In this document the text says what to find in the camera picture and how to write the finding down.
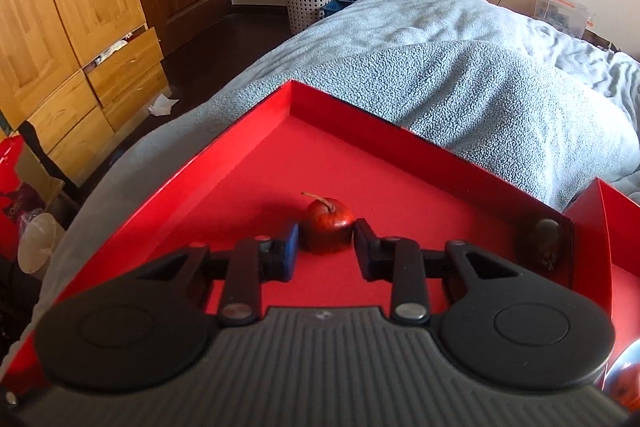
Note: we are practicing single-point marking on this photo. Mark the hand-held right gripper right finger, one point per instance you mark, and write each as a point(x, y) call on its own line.
point(364, 252)

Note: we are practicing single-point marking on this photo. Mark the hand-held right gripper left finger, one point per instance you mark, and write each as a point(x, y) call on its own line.
point(290, 252)

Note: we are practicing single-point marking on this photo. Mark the small red apple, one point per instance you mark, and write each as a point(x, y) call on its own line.
point(327, 227)

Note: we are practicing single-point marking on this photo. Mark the shallow red cardboard tray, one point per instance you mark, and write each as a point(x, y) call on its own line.
point(400, 187)

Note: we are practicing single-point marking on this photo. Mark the blue cartoon print bowl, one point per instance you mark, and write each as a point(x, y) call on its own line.
point(617, 374)

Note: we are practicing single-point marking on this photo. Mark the grey fleece blanket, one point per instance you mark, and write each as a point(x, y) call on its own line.
point(450, 97)

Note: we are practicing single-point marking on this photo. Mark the brown kiwi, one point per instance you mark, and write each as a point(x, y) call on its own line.
point(546, 234)

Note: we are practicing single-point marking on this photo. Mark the crumpled white paper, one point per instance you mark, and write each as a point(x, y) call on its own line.
point(162, 104)

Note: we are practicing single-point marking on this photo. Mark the white laundry basket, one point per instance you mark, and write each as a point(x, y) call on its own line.
point(307, 9)

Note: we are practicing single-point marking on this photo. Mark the small blue plastic crate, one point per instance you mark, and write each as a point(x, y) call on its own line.
point(335, 8)

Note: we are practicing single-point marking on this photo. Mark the light blue blanket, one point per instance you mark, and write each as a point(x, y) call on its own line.
point(425, 12)

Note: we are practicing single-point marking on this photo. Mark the white plastic bucket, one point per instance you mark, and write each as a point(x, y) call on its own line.
point(39, 242)

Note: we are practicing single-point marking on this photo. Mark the deep red cardboard box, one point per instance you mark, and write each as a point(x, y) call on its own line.
point(625, 232)

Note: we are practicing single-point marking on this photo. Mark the red patterned bag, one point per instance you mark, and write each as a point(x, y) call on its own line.
point(11, 187)

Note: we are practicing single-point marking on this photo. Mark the clear plastic storage box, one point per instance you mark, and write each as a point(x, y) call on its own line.
point(562, 12)

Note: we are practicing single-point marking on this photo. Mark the wooden wardrobe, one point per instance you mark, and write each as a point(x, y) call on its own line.
point(65, 7)

